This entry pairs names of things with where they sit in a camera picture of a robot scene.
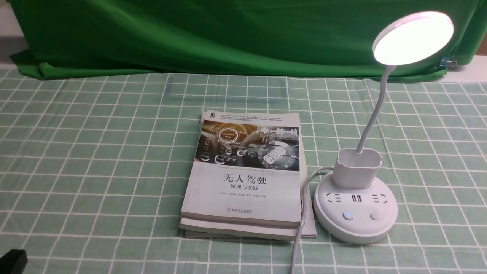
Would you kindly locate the green checkered tablecloth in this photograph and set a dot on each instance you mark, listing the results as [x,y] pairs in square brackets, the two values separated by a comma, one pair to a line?
[94,171]

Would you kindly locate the blue binder clip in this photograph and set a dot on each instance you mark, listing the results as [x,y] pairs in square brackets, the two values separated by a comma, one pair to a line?
[446,62]

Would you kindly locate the green backdrop cloth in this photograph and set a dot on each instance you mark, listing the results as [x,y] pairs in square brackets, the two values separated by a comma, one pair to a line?
[297,38]

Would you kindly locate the bottom book in stack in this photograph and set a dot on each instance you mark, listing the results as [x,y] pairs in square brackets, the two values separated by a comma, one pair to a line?
[279,212]

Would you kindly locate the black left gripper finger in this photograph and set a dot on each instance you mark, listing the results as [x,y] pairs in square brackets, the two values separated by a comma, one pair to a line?
[13,262]

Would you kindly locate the white desk lamp with socket base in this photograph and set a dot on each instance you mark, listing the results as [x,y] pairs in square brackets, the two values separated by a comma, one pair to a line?
[351,202]

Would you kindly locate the top self-driving textbook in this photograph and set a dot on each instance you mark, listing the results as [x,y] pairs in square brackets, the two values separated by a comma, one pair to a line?
[243,190]

